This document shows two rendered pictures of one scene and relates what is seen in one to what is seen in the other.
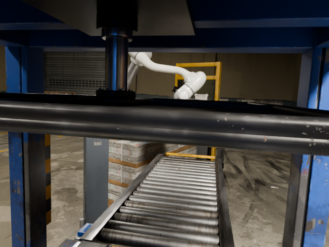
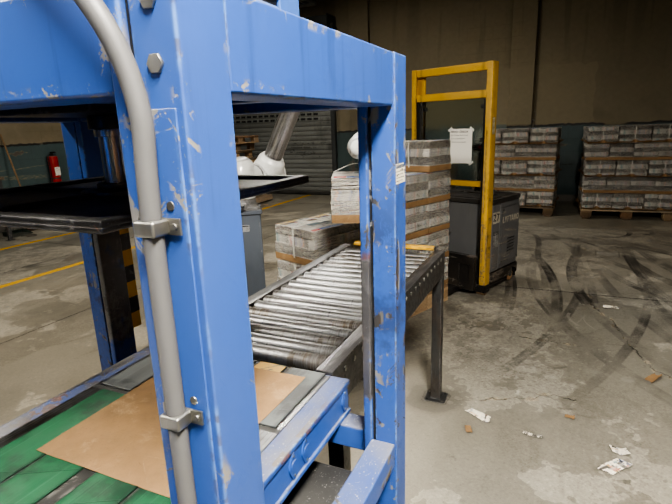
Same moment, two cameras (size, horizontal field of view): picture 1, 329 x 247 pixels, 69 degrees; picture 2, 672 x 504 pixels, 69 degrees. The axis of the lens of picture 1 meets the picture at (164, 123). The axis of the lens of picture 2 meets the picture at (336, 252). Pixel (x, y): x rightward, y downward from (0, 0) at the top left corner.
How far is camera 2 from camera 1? 0.69 m
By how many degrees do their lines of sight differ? 16
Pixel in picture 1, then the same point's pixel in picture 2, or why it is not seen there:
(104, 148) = (254, 236)
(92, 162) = not seen: hidden behind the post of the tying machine
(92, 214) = not seen: hidden behind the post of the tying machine
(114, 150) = (283, 240)
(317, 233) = (387, 329)
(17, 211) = (97, 307)
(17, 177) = (91, 269)
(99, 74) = not seen: hidden behind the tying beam
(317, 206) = (383, 296)
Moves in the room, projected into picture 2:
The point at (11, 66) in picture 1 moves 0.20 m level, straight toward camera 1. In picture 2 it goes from (69, 145) to (54, 147)
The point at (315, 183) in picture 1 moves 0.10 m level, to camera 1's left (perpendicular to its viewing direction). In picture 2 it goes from (378, 270) to (332, 268)
